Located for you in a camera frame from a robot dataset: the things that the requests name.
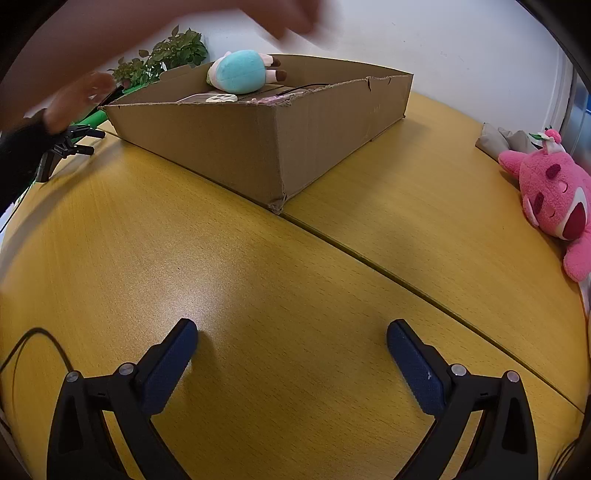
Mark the small potted green plant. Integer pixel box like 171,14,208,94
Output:
108,56,154,92

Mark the person's left forearm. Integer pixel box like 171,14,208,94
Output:
0,113,58,217

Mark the large potted green plant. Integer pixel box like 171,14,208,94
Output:
139,27,209,80

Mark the shallow cardboard box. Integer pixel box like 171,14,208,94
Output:
99,54,414,215

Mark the person's left hand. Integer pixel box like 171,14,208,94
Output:
45,71,116,134

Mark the grey cloth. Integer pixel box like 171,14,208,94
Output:
475,122,539,160

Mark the teal and pink plush pig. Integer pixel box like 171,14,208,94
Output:
206,49,288,94

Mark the another person's forearm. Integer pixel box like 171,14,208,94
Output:
9,0,259,93

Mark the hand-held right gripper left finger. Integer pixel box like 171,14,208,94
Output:
46,318,199,480

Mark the metal door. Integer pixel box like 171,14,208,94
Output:
554,44,591,160

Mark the pink pen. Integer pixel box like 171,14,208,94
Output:
252,91,319,105

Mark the green table cloth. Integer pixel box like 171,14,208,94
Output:
69,105,114,137

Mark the cream phone case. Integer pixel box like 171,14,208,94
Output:
175,93,239,105

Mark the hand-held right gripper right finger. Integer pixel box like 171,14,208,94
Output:
386,319,539,480

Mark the thin black cable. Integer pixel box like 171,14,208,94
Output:
0,327,77,377

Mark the pink plush bear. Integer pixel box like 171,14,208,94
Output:
498,129,591,283

